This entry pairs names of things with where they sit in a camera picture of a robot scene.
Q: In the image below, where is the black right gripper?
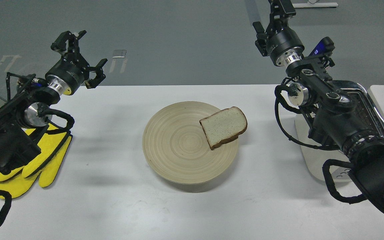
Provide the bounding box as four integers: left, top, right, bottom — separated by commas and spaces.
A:
253, 0, 304, 67

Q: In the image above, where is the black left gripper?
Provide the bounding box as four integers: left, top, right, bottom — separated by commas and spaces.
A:
46, 30, 108, 95

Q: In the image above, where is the slice of brown bread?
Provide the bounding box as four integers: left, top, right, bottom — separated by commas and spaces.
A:
199, 106, 247, 150

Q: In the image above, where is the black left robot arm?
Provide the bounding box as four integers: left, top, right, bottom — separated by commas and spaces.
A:
0, 30, 107, 226

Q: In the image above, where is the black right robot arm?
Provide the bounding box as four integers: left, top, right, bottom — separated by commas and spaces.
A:
253, 0, 384, 214

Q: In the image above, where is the silver two-slot toaster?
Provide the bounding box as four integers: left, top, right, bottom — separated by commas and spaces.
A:
294, 80, 384, 181

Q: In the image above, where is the yellow oven mitt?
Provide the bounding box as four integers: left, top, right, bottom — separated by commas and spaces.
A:
0, 132, 73, 198

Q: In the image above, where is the round wooden plate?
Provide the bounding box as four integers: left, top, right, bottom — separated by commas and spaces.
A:
142, 101, 239, 184

